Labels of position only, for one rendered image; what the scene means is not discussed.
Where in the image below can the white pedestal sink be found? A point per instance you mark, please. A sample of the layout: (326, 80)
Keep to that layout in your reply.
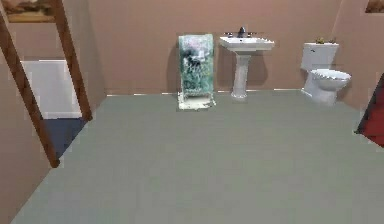
(242, 56)

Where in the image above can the framed landscape picture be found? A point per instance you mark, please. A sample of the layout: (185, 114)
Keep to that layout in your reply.
(26, 10)

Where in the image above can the black sink faucet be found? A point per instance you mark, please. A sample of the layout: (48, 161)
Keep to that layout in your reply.
(242, 32)

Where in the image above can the green and white trash can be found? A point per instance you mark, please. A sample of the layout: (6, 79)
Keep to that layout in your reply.
(196, 70)

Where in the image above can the white toilet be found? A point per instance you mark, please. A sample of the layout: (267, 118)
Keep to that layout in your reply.
(321, 71)

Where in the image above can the small green plant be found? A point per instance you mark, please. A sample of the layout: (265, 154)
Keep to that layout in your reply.
(320, 40)

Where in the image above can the brown wooden door frame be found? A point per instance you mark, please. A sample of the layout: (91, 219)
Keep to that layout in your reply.
(71, 60)

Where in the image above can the red and black object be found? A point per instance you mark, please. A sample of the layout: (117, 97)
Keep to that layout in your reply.
(375, 118)

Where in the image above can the dark framed picture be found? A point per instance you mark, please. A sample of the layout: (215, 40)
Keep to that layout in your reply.
(375, 6)

